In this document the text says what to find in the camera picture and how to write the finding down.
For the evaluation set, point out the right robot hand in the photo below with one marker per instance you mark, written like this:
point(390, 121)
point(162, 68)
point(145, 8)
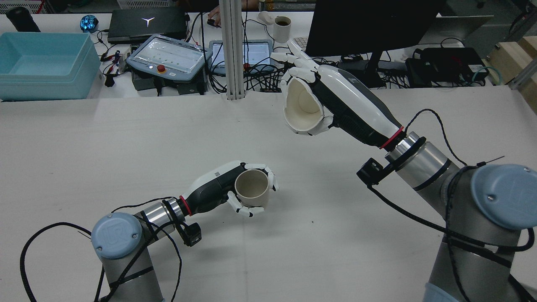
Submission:
point(356, 105)

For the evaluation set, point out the white cup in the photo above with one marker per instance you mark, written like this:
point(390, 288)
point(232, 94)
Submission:
point(304, 102)

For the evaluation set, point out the beige cup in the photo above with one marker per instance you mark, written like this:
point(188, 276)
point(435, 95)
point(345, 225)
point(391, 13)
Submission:
point(256, 197)

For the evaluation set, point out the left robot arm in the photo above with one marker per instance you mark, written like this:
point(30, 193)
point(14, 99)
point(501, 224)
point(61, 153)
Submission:
point(117, 235)

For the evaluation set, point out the black computer monitor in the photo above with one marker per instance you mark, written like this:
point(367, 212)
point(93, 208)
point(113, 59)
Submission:
point(369, 25)

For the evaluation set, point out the white keyboard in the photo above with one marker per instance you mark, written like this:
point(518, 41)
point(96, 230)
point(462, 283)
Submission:
point(304, 42)

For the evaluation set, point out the black labelled electronics device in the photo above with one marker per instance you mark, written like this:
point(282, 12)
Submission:
point(444, 63)

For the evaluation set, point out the white coffee mug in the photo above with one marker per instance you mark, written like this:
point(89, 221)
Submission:
point(282, 35)

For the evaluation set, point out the light blue teach pendant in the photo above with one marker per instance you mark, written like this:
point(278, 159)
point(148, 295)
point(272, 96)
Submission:
point(258, 52)
point(168, 54)

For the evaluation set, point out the white computer mouse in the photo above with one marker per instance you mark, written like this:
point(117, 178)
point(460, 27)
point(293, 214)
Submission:
point(265, 17)

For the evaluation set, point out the grey metal panel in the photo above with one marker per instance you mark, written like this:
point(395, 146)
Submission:
point(461, 29)

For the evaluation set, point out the wooden box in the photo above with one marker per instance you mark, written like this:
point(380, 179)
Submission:
point(509, 54)

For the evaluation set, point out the black laptop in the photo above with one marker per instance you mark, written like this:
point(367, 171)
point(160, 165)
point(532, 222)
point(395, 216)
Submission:
point(147, 25)

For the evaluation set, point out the small white box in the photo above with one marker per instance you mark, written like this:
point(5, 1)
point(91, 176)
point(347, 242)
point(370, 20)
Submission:
point(125, 58)

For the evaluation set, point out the white plastic basket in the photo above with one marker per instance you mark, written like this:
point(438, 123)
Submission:
point(142, 3)
point(21, 6)

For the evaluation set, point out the blue glossy round gadget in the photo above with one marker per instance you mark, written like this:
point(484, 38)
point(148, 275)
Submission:
point(89, 23)

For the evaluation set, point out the light blue plastic bin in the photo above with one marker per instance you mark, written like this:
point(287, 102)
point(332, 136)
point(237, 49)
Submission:
point(50, 84)

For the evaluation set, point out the black cylindrical bottle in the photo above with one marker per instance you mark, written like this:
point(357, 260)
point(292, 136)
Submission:
point(21, 19)

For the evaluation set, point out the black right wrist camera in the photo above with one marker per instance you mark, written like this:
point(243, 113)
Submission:
point(369, 172)

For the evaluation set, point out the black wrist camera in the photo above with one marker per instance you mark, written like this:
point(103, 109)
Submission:
point(193, 235)
point(369, 172)

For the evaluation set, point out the aluminium profile post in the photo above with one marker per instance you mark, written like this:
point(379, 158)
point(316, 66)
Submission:
point(233, 50)

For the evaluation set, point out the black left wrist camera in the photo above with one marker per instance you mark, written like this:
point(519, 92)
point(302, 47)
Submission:
point(193, 235)

